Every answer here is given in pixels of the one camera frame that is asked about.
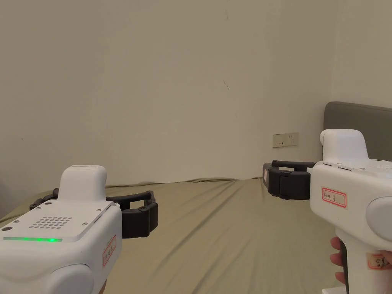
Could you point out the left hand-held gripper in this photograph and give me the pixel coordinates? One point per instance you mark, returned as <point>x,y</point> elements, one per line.
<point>46,263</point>

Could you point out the grey padded headboard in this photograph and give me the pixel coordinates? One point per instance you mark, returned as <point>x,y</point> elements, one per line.
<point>376,131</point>

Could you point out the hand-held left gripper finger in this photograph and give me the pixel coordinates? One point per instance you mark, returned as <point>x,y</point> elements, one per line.
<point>139,222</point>

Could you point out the person's right hand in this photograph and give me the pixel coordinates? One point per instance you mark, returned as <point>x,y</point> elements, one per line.
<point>338,255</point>

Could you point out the beige wall socket panel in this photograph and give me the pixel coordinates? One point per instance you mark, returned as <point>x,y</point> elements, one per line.
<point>285,140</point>

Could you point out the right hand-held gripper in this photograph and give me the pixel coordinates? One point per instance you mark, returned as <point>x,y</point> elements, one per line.
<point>343,183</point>

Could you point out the bed with olive sheet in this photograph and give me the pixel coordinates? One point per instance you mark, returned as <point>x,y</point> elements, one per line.
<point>214,239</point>

